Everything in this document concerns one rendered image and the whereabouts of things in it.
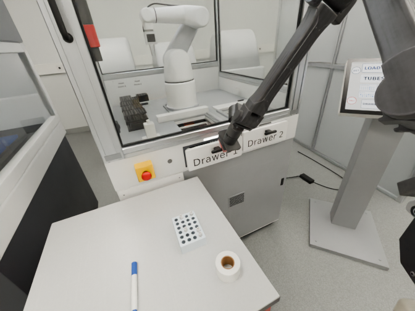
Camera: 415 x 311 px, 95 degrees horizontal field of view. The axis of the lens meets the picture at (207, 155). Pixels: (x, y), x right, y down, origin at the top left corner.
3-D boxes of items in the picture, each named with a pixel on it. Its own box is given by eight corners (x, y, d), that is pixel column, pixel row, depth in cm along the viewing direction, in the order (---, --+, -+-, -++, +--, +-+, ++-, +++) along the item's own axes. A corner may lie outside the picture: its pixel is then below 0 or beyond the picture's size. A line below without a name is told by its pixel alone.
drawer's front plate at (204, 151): (241, 155, 98) (242, 136, 92) (189, 171, 89) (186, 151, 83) (239, 153, 99) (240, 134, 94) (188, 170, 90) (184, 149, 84)
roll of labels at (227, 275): (211, 275, 54) (210, 268, 52) (222, 254, 59) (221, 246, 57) (234, 287, 51) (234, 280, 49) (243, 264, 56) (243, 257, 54)
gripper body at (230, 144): (230, 130, 84) (235, 120, 78) (239, 149, 81) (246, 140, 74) (217, 133, 82) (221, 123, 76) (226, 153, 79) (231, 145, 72)
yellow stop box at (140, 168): (156, 178, 82) (152, 165, 78) (139, 184, 80) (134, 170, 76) (154, 172, 86) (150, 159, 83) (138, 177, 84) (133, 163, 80)
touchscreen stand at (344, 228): (387, 270, 121) (505, 118, 69) (309, 246, 139) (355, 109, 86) (368, 213, 160) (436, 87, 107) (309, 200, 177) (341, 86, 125)
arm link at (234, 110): (240, 115, 63) (260, 123, 66) (239, 89, 68) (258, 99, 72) (221, 132, 72) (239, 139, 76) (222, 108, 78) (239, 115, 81)
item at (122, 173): (294, 136, 115) (299, 113, 108) (115, 191, 83) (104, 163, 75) (221, 102, 191) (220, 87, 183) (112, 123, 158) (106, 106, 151)
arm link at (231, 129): (231, 128, 68) (246, 131, 69) (231, 113, 71) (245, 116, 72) (225, 138, 74) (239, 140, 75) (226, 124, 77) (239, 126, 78)
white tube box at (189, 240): (206, 244, 63) (205, 237, 61) (182, 254, 60) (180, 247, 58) (194, 217, 73) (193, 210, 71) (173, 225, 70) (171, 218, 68)
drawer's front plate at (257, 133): (285, 139, 110) (288, 120, 104) (243, 152, 101) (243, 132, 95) (283, 137, 111) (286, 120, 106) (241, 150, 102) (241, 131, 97)
